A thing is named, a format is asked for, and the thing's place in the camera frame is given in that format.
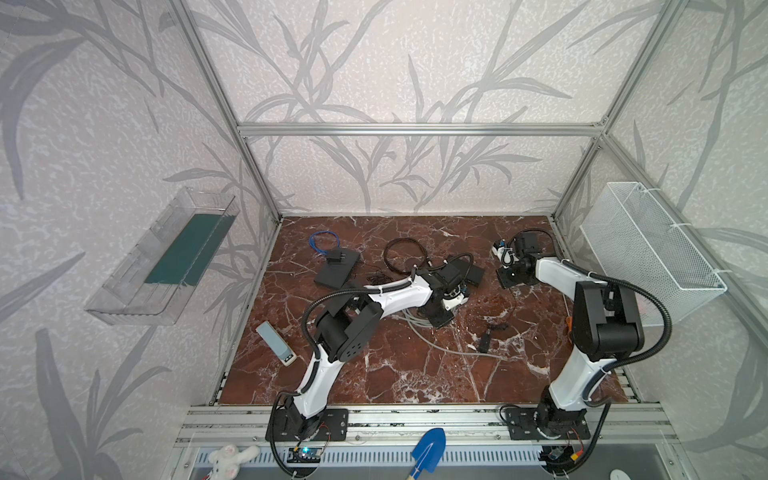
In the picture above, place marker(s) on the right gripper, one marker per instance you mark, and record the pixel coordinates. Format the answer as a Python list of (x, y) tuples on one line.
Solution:
[(513, 274)]

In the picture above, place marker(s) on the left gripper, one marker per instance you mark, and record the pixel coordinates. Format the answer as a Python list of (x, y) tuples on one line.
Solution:
[(459, 280)]

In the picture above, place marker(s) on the small black network switch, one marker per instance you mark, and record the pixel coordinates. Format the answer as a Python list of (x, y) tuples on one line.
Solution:
[(473, 275)]

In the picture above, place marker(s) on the black power adapter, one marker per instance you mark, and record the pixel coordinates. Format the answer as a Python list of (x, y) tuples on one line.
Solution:
[(485, 340)]

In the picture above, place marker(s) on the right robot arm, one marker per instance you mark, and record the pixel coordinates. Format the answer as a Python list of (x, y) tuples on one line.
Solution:
[(606, 331)]

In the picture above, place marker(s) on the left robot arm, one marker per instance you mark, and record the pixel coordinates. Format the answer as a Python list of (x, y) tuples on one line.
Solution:
[(339, 325)]

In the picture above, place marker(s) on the blue toy shovel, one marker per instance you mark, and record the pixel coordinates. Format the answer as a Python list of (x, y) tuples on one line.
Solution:
[(428, 452)]

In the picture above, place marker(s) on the beige teal handheld device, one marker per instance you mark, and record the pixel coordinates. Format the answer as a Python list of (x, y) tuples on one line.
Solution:
[(276, 343)]

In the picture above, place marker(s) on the white plush bunny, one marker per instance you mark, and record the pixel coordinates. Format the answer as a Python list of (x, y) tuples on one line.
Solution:
[(227, 461)]

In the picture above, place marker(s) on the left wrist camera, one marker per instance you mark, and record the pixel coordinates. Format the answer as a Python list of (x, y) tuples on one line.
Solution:
[(455, 301)]

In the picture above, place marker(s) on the white wire mesh basket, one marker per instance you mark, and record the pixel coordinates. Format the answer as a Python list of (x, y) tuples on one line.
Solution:
[(634, 238)]

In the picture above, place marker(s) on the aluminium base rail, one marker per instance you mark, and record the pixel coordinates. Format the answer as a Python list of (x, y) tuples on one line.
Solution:
[(379, 424)]

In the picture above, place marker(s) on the clear plastic wall bin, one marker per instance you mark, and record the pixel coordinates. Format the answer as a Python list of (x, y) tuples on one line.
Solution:
[(155, 281)]

